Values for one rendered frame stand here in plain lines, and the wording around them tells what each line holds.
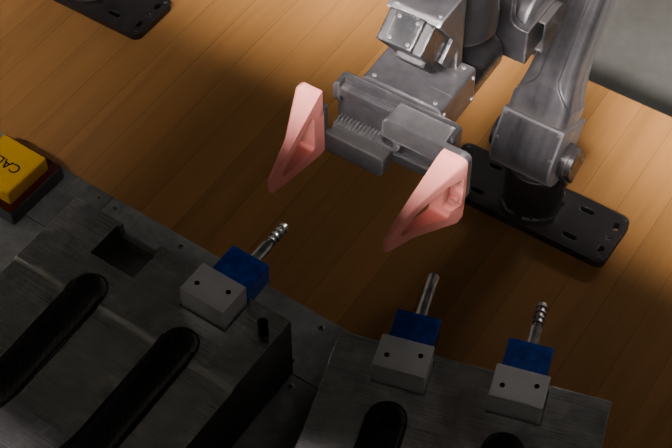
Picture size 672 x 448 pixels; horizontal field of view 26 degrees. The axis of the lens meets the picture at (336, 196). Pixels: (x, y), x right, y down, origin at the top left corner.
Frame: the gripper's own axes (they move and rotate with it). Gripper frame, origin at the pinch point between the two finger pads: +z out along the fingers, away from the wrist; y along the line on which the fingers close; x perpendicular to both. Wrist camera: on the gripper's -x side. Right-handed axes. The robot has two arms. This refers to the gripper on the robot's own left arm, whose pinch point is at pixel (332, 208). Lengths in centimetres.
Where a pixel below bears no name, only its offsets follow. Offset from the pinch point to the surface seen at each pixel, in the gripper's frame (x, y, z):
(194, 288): 28.2, -17.8, -3.4
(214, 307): 28.2, -15.0, -2.7
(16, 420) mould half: 30.6, -23.7, 15.1
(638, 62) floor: 122, -23, -139
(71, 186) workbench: 40, -42, -13
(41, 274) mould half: 31.0, -32.3, 1.7
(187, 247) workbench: 40, -27, -13
